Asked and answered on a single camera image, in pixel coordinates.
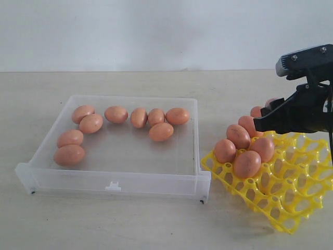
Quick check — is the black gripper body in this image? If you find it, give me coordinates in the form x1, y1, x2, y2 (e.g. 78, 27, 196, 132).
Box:
254, 84, 332, 134

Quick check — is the brown egg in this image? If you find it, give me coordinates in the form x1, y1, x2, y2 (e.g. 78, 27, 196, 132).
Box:
226, 124, 251, 149
104, 106, 128, 124
148, 108, 165, 127
53, 144, 85, 167
149, 122, 174, 142
250, 137, 275, 163
57, 129, 84, 148
238, 116, 263, 138
213, 139, 236, 164
71, 105, 95, 124
131, 107, 148, 129
250, 106, 262, 118
233, 151, 261, 179
265, 98, 277, 107
165, 107, 190, 126

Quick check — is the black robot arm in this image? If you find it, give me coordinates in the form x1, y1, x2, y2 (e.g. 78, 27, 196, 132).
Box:
254, 84, 332, 134

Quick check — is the yellow plastic egg tray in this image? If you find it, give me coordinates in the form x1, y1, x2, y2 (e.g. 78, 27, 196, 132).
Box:
201, 131, 332, 234

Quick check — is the clear plastic drawer bin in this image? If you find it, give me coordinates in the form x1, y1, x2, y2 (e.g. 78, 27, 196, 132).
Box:
15, 95, 211, 203

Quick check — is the brown egg second row left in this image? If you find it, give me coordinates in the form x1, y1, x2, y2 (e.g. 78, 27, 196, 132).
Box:
79, 114, 104, 134

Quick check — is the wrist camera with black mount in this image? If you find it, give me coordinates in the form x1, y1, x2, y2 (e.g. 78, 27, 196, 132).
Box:
275, 44, 332, 84

